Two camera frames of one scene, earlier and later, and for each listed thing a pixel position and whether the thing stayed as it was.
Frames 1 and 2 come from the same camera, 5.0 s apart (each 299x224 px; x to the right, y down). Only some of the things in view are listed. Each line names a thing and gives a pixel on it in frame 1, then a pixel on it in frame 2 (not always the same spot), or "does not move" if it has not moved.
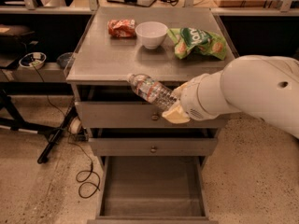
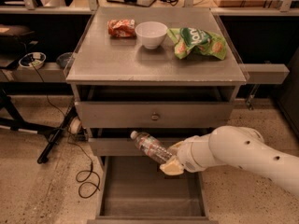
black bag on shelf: (16, 39) does not move
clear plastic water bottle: (150, 91) to (150, 147)
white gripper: (191, 101) to (186, 155)
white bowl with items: (33, 60) does not move
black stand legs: (53, 133) does not move
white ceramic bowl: (151, 34) does not move
